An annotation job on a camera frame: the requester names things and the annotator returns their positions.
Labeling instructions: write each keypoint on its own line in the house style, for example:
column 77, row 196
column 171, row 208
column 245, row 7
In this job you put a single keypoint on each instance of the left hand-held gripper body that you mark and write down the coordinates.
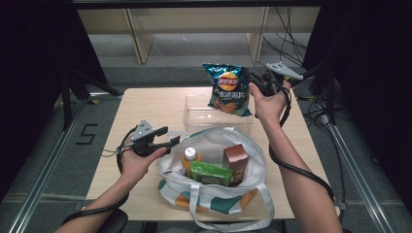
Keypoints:
column 142, row 132

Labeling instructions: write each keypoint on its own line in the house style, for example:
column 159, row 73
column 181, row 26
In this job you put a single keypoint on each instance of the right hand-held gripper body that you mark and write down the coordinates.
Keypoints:
column 281, row 69

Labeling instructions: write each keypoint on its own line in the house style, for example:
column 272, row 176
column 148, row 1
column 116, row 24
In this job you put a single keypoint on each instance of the blue chips bag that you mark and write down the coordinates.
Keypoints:
column 228, row 93

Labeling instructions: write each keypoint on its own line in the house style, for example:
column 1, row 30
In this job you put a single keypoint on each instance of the clear plastic tray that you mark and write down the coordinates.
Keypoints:
column 197, row 113

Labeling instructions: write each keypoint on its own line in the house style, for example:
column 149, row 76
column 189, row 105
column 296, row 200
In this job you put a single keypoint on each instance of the white tote bag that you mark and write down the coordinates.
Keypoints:
column 210, row 145

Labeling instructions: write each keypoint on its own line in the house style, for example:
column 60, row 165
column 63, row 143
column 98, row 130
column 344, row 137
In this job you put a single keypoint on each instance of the green snack packet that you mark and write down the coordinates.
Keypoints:
column 210, row 173

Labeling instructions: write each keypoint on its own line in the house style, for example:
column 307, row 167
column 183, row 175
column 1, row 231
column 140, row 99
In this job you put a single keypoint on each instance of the brown carton box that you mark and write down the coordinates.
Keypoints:
column 235, row 161

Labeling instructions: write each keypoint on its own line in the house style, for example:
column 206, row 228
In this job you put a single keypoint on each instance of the person's right hand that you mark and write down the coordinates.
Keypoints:
column 272, row 108

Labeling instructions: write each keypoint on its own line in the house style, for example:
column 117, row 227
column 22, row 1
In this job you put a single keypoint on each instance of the person's left hand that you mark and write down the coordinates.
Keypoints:
column 136, row 170

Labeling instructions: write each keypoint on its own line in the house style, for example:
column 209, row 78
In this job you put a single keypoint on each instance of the orange juice bottle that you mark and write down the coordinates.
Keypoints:
column 190, row 155

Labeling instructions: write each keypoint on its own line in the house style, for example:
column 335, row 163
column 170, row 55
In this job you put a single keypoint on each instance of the black metal stand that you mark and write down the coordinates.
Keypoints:
column 66, row 103
column 329, row 97

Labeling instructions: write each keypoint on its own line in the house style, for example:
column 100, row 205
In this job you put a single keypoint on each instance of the yellow tape piece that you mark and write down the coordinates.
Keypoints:
column 94, row 101

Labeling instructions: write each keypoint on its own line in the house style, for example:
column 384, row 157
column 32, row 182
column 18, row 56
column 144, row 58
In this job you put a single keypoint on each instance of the beige desk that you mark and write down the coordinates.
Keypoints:
column 194, row 19

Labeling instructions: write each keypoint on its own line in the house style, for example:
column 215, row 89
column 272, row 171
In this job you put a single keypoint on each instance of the dark curtain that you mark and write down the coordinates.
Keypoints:
column 372, row 64
column 32, row 64

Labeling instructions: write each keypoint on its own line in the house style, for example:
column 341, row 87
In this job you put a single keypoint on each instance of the black chair seat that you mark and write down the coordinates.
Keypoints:
column 115, row 223

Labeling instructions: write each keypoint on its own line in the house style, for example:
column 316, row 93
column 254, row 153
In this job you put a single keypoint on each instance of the metal floor rail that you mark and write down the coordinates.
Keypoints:
column 366, row 191
column 42, row 184

